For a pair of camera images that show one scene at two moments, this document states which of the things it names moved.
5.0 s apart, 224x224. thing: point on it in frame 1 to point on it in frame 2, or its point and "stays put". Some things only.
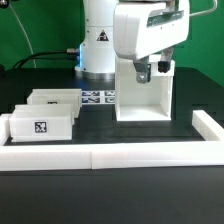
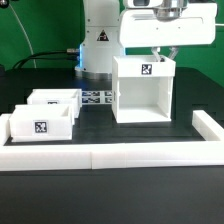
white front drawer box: x=41 y=123 stays put
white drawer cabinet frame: x=137 y=101 stays put
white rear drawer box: x=57 y=96 stays put
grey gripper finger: x=143 y=70 to x=155 y=51
